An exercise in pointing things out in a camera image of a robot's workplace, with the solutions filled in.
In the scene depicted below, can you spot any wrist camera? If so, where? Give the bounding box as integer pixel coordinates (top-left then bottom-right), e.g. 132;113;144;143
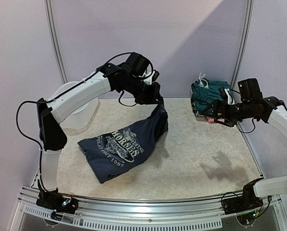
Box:
238;78;263;102
125;52;150;77

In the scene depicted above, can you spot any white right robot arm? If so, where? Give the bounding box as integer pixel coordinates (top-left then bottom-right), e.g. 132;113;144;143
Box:
202;96;287;210

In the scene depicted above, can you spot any right aluminium frame post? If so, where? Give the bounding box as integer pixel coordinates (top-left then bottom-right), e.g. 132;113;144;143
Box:
230;0;254;87

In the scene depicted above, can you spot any pink folded garment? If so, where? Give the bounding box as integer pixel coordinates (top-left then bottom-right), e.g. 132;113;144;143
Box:
206;116;225;124

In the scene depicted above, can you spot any aluminium frame post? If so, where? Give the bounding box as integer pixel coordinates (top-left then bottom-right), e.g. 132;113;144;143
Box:
230;0;254;87
44;0;68;84

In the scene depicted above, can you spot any white plastic laundry basket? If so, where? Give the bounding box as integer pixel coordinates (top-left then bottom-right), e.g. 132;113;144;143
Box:
48;80;103;129

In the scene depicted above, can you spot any black white patterned garment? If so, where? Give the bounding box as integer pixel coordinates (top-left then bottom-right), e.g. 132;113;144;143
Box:
191;101;198;116

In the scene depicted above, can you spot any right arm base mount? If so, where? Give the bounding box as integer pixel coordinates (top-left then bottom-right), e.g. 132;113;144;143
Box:
221;178;272;226

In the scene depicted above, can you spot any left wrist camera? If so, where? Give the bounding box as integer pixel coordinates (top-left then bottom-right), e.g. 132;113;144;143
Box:
125;52;150;77

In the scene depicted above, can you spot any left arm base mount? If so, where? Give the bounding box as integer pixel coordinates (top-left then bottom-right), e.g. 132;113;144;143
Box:
36;188;79;221

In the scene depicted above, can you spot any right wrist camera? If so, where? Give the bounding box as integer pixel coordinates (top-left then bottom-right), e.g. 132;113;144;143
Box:
238;78;263;102

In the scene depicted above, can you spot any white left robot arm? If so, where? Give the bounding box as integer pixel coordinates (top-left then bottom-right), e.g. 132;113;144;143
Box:
37;63;163;209

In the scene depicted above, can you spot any aluminium front rail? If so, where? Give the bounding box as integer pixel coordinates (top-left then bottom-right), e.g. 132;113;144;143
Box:
11;186;287;231

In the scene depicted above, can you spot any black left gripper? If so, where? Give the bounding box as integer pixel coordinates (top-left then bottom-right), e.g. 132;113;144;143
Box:
121;75;164;105

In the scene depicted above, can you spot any navy blue garment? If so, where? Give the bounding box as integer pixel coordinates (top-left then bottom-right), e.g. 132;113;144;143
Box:
77;104;168;184

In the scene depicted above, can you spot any left aluminium frame post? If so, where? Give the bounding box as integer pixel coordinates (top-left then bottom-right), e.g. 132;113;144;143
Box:
44;0;68;84

